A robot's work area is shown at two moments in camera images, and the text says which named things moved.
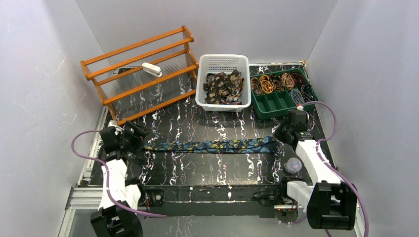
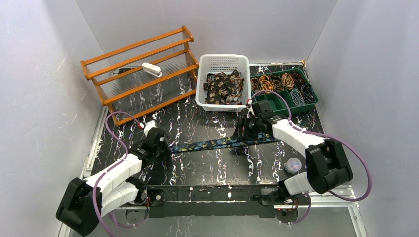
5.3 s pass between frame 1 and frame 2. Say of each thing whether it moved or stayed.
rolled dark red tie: stayed
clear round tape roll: stayed
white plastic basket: stayed
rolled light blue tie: stayed
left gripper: moved
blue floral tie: moved
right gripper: moved
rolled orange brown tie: stayed
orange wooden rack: stayed
